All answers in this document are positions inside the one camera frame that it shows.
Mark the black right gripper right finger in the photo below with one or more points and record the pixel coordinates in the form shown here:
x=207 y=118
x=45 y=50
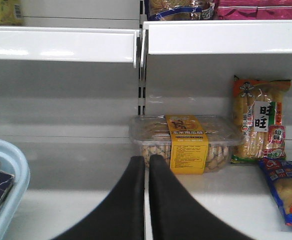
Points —
x=176 y=215

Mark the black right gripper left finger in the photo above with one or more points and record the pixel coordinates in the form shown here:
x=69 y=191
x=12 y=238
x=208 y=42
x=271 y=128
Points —
x=120 y=216

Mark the light blue plastic basket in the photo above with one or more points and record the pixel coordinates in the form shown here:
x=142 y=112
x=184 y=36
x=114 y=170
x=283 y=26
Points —
x=12 y=161

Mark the clear cookie tub yellow label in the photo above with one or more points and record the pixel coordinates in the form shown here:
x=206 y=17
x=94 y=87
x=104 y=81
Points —
x=189 y=144

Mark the orange rice cracker bag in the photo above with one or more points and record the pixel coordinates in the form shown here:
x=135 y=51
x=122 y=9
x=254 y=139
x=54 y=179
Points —
x=258 y=114

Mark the blue snack bag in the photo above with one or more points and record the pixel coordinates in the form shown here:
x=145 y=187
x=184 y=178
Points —
x=278 y=175

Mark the blue biscuit package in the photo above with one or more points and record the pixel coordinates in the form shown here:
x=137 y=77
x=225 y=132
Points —
x=179 y=10

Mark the pink snack package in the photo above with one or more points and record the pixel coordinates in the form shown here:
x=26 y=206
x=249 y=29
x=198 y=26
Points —
x=254 y=9

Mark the yellow snack package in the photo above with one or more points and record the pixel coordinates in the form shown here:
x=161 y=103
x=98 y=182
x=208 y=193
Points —
x=10 y=13

